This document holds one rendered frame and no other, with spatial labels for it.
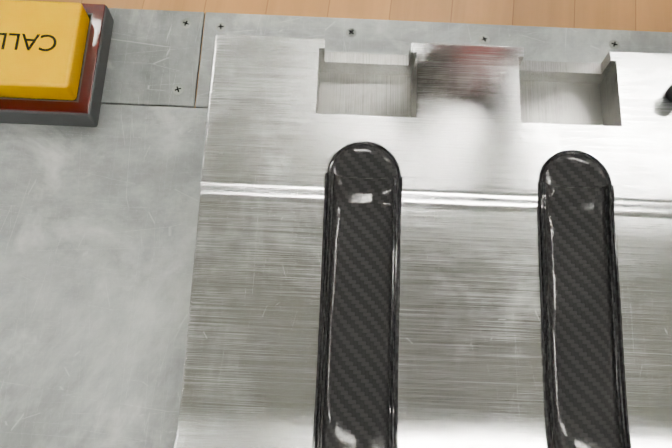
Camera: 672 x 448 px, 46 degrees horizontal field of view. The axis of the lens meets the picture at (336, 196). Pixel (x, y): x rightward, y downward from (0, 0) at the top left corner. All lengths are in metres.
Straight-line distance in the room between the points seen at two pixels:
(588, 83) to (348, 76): 0.14
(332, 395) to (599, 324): 0.14
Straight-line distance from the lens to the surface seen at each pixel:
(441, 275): 0.40
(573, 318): 0.42
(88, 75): 0.53
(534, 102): 0.47
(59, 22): 0.53
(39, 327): 0.51
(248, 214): 0.40
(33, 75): 0.52
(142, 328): 0.49
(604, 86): 0.48
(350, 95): 0.45
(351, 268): 0.40
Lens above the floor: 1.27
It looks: 70 degrees down
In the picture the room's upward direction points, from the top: 3 degrees clockwise
